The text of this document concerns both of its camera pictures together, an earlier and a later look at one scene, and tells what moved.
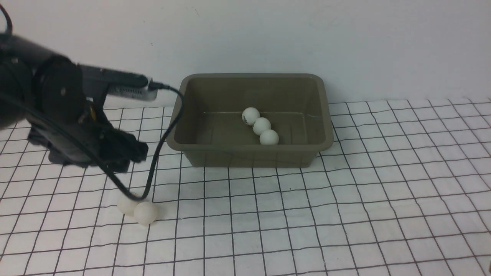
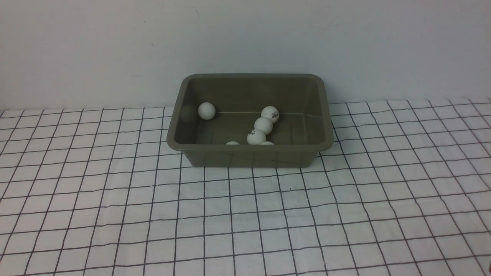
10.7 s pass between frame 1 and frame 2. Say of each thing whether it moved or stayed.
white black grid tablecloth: stayed
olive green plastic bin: stayed
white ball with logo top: moved
